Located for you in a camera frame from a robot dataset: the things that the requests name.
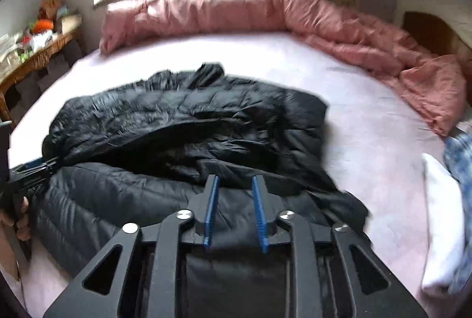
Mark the bed with pink sheet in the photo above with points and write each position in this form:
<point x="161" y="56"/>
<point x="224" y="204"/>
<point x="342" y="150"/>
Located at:
<point x="374" y="140"/>

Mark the stack of books on table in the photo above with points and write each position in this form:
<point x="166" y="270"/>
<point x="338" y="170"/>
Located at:
<point x="69" y="23"/>

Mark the white folded garment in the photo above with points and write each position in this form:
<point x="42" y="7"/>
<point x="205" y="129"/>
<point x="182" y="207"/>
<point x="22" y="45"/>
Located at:
<point x="446" y="228"/>

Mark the pink quilt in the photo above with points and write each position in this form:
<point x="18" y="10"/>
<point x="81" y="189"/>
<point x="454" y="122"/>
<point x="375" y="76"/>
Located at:
<point x="432" y="85"/>

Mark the ornate wooden side table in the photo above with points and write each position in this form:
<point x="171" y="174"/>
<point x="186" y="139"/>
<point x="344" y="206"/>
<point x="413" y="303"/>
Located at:
<point x="36" y="62"/>

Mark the black quilted down jacket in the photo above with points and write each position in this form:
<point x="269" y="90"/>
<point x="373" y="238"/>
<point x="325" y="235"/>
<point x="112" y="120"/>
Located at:
<point x="140" y="152"/>

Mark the left hand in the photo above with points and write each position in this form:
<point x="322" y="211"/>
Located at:
<point x="22" y="225"/>

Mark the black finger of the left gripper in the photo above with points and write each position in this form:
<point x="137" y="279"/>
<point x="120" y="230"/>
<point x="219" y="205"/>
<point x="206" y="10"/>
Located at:
<point x="32" y="164"/>

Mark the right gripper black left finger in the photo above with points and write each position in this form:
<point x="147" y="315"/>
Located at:
<point x="136" y="273"/>

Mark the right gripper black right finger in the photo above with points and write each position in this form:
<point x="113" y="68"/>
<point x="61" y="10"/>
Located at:
<point x="331" y="271"/>

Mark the orange plush toy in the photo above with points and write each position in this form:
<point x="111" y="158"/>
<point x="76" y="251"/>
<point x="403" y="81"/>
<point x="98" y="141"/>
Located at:
<point x="42" y="25"/>

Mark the wooden carved headboard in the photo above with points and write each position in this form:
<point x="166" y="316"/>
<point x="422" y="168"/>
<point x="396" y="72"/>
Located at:
<point x="441" y="26"/>

